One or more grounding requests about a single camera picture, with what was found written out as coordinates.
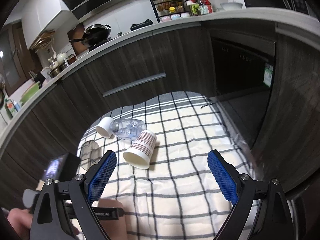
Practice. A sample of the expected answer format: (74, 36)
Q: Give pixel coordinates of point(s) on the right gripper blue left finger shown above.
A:
(50, 218)

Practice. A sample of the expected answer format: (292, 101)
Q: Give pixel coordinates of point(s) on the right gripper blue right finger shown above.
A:
(273, 219)

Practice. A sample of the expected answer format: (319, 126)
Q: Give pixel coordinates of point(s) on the pink plastic cup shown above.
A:
(116, 229)

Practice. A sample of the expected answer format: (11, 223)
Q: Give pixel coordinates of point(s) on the smoky square glass cup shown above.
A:
(90, 154)

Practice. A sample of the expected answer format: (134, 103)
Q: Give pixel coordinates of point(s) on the small white cup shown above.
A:
(103, 128)

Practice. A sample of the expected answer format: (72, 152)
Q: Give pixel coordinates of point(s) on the white cup with brown dots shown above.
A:
(140, 152)

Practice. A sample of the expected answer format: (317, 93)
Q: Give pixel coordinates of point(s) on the left human hand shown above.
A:
(20, 220)

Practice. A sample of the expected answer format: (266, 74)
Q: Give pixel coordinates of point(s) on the gripper mounted screen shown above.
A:
(62, 168)

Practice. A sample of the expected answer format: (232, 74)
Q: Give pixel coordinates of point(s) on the white checkered tablecloth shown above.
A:
(177, 197)

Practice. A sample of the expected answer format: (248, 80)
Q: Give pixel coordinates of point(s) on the clear printed glass jar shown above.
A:
(127, 129)

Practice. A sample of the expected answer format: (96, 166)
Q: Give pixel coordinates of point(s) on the green dish soap bottle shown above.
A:
(9, 106)

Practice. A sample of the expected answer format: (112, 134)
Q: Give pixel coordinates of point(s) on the green mixing bowl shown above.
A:
(30, 92)

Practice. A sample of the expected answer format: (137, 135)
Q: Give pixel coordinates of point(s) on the black built-in dishwasher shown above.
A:
(240, 69)

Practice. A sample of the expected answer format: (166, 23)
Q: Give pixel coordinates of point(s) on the white teapot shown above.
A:
(61, 57)

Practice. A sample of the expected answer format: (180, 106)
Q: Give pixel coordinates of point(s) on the wooden cutting board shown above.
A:
(77, 32)

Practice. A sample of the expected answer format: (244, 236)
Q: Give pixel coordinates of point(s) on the black wok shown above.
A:
(94, 34)

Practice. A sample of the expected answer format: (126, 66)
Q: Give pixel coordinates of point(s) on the white bowl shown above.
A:
(229, 6)

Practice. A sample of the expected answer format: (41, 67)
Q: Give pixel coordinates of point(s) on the red label sauce bottle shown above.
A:
(205, 7)

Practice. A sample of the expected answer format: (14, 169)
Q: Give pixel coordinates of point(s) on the black spice rack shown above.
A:
(166, 10)

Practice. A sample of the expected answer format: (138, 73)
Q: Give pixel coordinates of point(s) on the grey drawer handle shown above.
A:
(134, 83)

